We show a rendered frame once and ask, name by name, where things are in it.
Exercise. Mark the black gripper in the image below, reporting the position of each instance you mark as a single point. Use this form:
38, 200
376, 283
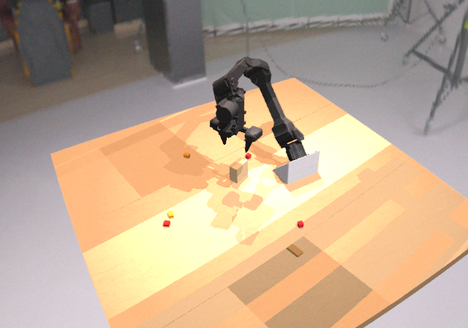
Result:
252, 134

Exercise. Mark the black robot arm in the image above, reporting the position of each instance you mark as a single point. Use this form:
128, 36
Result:
230, 100

